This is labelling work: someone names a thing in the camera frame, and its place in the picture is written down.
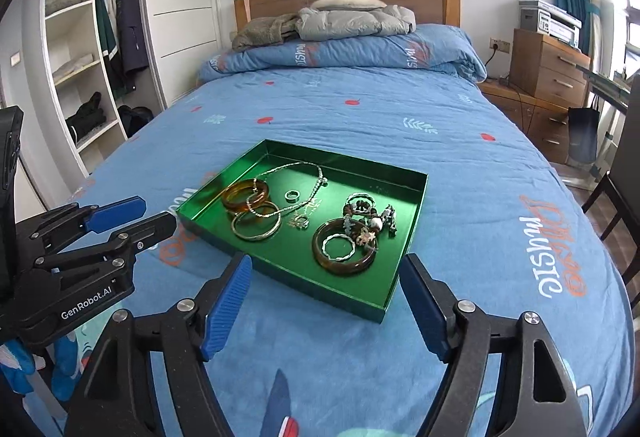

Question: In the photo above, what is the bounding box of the slanted drafting table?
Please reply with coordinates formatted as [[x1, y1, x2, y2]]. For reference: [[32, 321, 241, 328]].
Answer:
[[585, 67, 633, 113]]

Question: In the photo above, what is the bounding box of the white wardrobe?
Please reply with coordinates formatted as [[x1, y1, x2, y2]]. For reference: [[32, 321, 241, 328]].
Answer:
[[0, 0, 221, 218]]

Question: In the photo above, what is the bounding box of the dark hanging jacket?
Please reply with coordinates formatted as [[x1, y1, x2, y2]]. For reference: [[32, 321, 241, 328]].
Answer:
[[112, 0, 151, 90]]

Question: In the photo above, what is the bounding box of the grey down jacket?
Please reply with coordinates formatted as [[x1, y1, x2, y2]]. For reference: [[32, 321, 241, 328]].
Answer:
[[295, 0, 417, 40]]

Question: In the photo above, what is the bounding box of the plain silver bangle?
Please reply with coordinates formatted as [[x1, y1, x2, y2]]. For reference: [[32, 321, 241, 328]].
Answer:
[[231, 200, 282, 241]]

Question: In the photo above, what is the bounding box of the wooden drawer chest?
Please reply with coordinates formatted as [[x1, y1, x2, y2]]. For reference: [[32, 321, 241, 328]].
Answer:
[[510, 28, 591, 110]]

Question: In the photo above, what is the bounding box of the low wooden cabinet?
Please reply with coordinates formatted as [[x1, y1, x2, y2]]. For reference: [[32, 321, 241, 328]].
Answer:
[[477, 80, 571, 165]]

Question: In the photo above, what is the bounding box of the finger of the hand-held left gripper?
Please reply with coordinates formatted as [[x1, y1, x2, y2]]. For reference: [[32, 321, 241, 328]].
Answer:
[[15, 196, 147, 263], [35, 211, 178, 278]]

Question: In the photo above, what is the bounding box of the green and white garment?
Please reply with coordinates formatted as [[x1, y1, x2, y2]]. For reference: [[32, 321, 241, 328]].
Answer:
[[94, 0, 121, 93]]

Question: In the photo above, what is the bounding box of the small amber bangle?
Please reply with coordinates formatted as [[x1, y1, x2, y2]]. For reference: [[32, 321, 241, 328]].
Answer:
[[221, 180, 271, 214]]

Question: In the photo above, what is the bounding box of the blue printed quilt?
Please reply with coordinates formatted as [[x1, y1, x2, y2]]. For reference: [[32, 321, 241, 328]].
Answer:
[[65, 67, 633, 437]]

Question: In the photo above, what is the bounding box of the dark tote bag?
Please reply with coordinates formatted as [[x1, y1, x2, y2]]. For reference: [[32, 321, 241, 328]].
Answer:
[[567, 106, 599, 165]]

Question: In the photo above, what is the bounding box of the large amber bangle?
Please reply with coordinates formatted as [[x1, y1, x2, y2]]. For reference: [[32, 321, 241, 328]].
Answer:
[[311, 218, 377, 276]]

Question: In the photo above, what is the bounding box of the twisted silver bracelet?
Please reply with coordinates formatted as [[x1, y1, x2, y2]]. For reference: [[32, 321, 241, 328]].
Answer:
[[322, 232, 357, 264]]

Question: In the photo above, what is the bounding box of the white folded cloth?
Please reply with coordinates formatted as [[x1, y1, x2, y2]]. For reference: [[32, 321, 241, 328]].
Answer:
[[52, 54, 101, 83]]

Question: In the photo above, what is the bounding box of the blue pillow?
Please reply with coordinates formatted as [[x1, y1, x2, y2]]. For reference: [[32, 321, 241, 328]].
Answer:
[[196, 23, 487, 88]]

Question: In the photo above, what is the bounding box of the black folded clothing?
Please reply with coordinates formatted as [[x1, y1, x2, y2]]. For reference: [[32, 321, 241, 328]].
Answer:
[[65, 92, 107, 143]]

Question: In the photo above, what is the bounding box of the grey printer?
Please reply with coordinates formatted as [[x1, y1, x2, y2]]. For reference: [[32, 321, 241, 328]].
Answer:
[[518, 0, 583, 50]]

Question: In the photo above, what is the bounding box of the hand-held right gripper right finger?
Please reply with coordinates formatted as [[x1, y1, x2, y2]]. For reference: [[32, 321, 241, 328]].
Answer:
[[399, 253, 588, 437]]

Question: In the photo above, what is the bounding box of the brown fleece garment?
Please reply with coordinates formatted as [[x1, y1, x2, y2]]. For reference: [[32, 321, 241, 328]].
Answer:
[[231, 14, 301, 50]]

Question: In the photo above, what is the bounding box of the black bag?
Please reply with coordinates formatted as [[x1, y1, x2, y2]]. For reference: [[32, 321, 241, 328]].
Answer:
[[118, 104, 155, 138]]

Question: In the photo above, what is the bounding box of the pink flower beaded bracelet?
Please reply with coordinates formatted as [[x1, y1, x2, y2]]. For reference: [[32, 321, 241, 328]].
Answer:
[[342, 217, 381, 250]]

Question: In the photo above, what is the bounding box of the dark beaded bracelet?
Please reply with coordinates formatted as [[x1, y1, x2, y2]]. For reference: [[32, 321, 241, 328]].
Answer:
[[343, 193, 378, 220]]

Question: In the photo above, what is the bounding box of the person's left hand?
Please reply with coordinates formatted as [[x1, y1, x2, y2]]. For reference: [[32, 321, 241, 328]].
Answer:
[[0, 334, 93, 403]]

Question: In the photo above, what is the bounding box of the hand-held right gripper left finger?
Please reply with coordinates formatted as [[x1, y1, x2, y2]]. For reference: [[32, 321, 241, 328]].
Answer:
[[62, 253, 253, 437]]

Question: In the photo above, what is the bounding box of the silver charm bracelet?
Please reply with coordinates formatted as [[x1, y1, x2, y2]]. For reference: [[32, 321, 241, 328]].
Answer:
[[367, 204, 399, 238]]

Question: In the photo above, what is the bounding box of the dark chair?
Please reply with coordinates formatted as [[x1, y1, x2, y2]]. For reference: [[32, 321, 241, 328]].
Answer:
[[582, 72, 640, 308]]

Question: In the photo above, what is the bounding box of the green metal tray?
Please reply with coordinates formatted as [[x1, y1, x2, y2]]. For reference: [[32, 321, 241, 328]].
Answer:
[[175, 138, 430, 324]]

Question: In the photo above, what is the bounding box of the silver chain necklace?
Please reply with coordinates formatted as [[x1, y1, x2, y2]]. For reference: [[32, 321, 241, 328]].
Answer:
[[246, 161, 328, 218]]

